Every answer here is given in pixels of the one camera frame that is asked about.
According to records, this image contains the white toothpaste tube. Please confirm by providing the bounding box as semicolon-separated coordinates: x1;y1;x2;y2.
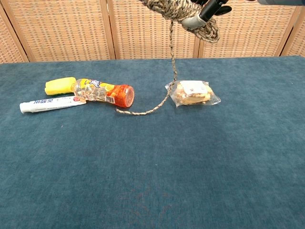
19;95;87;114

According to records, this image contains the beige black braided rope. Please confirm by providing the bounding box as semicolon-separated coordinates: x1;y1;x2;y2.
116;0;220;116

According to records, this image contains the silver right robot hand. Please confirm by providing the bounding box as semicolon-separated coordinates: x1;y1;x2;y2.
180;0;233;31

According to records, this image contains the blue carpet table cover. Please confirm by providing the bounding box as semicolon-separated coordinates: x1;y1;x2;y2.
0;55;305;229

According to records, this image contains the yellow sponge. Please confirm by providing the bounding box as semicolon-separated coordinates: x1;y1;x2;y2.
44;76;77;96

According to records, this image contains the clear bag of snacks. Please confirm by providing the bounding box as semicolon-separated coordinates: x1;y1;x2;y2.
165;80;222;108

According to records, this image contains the clear bottle with orange label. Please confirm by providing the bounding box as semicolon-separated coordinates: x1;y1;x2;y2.
71;78;135;108

